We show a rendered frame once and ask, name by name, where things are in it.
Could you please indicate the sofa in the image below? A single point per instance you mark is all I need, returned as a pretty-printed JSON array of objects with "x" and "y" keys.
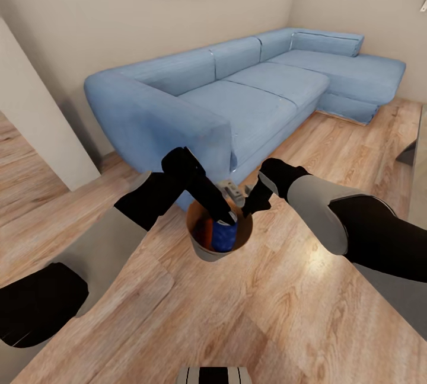
[{"x": 234, "y": 103}]

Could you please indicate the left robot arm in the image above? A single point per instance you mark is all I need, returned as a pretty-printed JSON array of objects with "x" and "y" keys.
[{"x": 35, "y": 308}]

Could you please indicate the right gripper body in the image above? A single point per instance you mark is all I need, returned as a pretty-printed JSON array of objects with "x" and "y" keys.
[{"x": 255, "y": 203}]

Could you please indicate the coffee table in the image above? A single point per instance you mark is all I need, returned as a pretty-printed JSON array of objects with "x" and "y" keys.
[{"x": 416, "y": 155}]

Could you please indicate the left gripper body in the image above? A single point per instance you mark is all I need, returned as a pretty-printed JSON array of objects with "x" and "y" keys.
[{"x": 213, "y": 201}]

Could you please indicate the trash can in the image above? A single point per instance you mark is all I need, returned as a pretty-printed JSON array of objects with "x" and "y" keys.
[{"x": 196, "y": 217}]

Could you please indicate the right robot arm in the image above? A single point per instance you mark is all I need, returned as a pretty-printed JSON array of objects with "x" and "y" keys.
[{"x": 389, "y": 252}]

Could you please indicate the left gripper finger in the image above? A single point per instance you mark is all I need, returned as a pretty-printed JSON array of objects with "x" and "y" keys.
[{"x": 228, "y": 219}]

